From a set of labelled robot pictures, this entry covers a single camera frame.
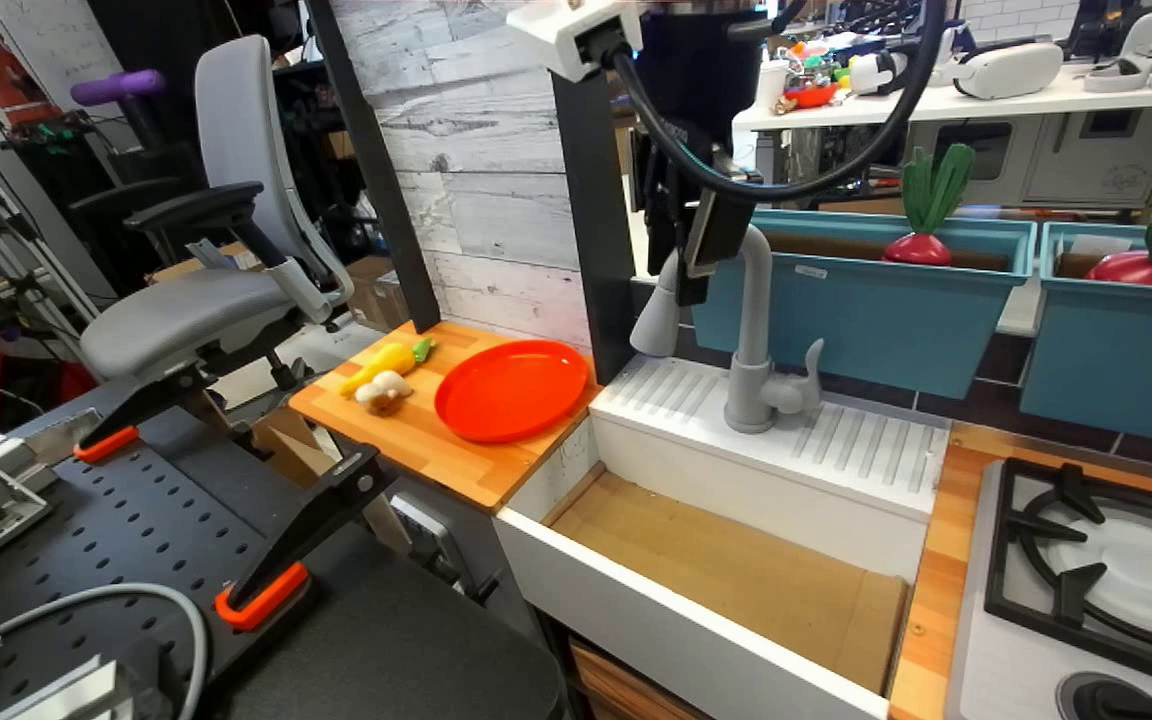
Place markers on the teal bin left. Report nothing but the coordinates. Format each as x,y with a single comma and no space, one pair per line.
903,324

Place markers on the black orange clamp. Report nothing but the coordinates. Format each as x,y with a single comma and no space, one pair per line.
281,572
120,424

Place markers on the grey toy tap faucet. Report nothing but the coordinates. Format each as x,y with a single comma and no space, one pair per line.
756,393

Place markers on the black orange clamp far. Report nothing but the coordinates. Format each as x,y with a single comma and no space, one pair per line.
120,424

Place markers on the teal bin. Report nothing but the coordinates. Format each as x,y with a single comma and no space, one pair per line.
1095,336
903,324

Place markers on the orange plastic plate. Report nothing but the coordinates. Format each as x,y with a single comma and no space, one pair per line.
513,391

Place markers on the grey office chair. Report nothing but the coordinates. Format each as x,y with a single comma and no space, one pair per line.
261,266

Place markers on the teal bin right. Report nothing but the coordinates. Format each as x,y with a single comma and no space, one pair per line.
1095,336

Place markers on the toy gas stove top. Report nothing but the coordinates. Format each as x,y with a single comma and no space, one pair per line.
1056,600

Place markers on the grey wood-pattern back panel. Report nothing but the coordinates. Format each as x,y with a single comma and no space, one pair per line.
495,176

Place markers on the white toy mushroom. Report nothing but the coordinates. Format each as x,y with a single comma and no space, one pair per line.
382,393

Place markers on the black orange clamp near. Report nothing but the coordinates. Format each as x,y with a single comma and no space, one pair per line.
281,572

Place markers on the wooden counter board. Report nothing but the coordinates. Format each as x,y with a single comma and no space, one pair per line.
416,438

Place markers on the white toy sink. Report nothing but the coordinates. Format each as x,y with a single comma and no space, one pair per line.
756,577

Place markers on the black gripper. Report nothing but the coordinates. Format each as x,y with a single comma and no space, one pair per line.
718,228

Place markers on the yellow toy corn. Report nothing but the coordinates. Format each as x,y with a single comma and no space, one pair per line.
389,359

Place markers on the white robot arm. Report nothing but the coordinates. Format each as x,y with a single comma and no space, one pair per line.
647,99

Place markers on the toy radish left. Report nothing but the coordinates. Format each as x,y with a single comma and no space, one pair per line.
929,195

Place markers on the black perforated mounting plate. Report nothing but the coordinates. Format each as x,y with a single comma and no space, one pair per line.
108,572

